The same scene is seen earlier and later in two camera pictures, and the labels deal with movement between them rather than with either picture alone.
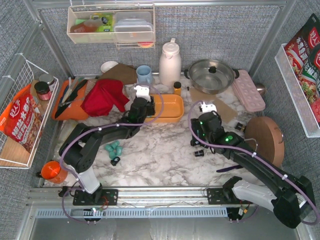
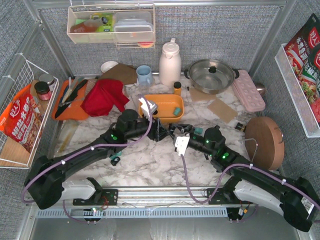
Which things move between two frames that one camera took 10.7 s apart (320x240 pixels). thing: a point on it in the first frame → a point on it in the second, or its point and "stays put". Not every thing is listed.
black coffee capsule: [113, 162] stays put
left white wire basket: [26, 95] stays put
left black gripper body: [150, 106] → [157, 129]
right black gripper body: [195, 128] → [186, 135]
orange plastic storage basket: [169, 108] stays put
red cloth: [103, 94] stays put
